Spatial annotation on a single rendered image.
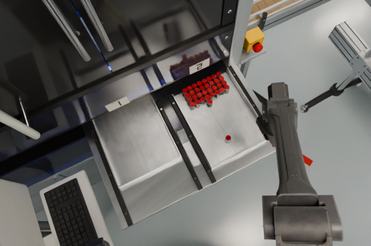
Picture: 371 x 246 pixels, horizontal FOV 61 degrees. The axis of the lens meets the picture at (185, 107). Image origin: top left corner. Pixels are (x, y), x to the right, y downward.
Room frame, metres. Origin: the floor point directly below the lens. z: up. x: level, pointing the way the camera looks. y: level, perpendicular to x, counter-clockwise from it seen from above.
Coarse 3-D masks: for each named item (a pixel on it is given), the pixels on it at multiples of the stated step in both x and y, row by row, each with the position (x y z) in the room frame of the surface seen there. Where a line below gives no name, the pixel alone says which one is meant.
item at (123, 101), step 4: (116, 100) 0.46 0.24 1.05; (120, 100) 0.46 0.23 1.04; (124, 100) 0.46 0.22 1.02; (128, 100) 0.47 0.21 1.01; (108, 104) 0.45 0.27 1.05; (112, 104) 0.45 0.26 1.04; (116, 104) 0.45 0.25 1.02; (124, 104) 0.46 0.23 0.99; (108, 108) 0.44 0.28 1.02; (112, 108) 0.45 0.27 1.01; (116, 108) 0.45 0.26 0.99
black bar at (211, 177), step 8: (168, 96) 0.51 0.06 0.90; (176, 104) 0.47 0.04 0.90; (176, 112) 0.44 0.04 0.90; (184, 120) 0.40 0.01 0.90; (184, 128) 0.37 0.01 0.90; (192, 136) 0.33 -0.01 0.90; (192, 144) 0.30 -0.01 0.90; (200, 152) 0.26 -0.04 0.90; (200, 160) 0.23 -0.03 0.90; (208, 168) 0.20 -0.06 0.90; (208, 176) 0.17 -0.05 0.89
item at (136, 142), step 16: (144, 96) 0.54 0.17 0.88; (112, 112) 0.48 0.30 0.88; (128, 112) 0.47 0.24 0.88; (144, 112) 0.46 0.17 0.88; (96, 128) 0.42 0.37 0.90; (112, 128) 0.41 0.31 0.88; (128, 128) 0.40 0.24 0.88; (144, 128) 0.39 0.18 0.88; (160, 128) 0.39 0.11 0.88; (112, 144) 0.35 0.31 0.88; (128, 144) 0.34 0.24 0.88; (144, 144) 0.33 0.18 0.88; (160, 144) 0.32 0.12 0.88; (112, 160) 0.28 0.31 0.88; (128, 160) 0.27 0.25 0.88; (144, 160) 0.26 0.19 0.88; (160, 160) 0.26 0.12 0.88; (176, 160) 0.25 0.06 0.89; (128, 176) 0.21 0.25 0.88; (144, 176) 0.20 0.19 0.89
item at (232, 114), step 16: (224, 80) 0.56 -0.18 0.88; (176, 96) 0.52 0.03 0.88; (224, 96) 0.49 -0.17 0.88; (240, 96) 0.48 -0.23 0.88; (192, 112) 0.44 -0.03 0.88; (208, 112) 0.43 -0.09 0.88; (224, 112) 0.42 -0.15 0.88; (240, 112) 0.41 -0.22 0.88; (192, 128) 0.37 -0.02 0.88; (208, 128) 0.36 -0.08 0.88; (224, 128) 0.35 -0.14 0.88; (240, 128) 0.34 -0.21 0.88; (256, 128) 0.33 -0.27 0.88; (208, 144) 0.29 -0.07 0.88; (224, 144) 0.29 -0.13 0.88; (240, 144) 0.28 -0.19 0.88; (256, 144) 0.26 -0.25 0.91; (208, 160) 0.23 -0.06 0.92; (224, 160) 0.22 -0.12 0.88
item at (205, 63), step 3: (204, 60) 0.57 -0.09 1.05; (207, 60) 0.58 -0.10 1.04; (198, 63) 0.57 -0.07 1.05; (204, 63) 0.57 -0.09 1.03; (207, 63) 0.58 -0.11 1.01; (192, 66) 0.56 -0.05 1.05; (195, 66) 0.56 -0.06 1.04; (198, 66) 0.57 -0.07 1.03; (201, 66) 0.57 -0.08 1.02; (204, 66) 0.57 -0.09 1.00; (207, 66) 0.58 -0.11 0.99; (189, 69) 0.55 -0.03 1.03; (192, 69) 0.56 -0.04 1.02; (195, 69) 0.56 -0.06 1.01; (198, 69) 0.57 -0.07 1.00; (192, 72) 0.56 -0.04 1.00
